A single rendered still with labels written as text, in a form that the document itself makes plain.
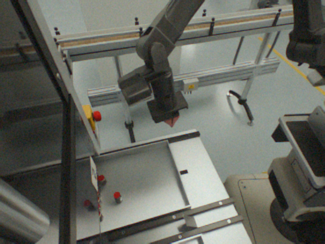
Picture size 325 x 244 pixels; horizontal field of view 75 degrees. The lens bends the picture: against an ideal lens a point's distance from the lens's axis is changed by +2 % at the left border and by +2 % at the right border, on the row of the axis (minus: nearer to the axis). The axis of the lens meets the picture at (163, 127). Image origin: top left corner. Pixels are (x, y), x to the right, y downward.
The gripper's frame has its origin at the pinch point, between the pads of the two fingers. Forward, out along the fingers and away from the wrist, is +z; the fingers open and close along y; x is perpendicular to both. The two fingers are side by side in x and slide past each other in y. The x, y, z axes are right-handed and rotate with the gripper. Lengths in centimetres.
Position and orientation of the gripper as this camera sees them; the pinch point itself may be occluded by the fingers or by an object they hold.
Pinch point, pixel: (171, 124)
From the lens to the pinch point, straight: 63.6
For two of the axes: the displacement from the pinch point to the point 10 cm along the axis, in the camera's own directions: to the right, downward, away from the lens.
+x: 2.9, 7.3, -6.2
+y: -9.4, 3.3, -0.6
